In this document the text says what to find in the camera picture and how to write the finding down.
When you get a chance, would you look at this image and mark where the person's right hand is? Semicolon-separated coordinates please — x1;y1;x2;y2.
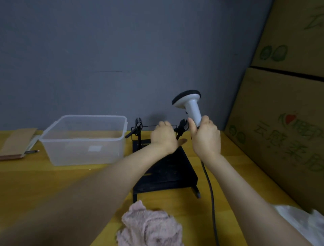
187;116;221;161

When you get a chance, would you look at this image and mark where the person's left hand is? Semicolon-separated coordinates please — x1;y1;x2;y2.
150;121;180;155

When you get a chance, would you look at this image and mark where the white handheld barcode scanner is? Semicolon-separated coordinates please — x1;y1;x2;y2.
172;90;202;128

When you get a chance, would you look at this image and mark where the person's left forearm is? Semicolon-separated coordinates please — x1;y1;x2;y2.
0;142;172;246

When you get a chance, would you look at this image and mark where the person's right forearm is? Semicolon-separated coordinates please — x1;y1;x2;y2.
202;152;313;246

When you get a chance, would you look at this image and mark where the black clip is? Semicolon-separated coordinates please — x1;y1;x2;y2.
125;118;143;139
175;118;189;140

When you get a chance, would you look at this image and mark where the black metal stand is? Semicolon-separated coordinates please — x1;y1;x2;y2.
125;118;201;203

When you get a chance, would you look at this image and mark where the clear plastic storage bin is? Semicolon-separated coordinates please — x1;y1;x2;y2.
39;115;128;166

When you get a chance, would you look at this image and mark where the large cardboard box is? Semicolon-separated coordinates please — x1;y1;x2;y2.
225;67;324;216
251;0;324;78

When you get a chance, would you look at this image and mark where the pink fluffy cloth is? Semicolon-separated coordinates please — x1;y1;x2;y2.
116;200;184;246

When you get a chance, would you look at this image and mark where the white plastic bag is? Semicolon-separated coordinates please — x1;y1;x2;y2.
272;205;324;246

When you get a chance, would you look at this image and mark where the brown cardboard notebook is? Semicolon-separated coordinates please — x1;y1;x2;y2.
0;128;41;161

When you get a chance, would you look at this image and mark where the black scanner cable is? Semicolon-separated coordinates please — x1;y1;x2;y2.
201;160;220;246

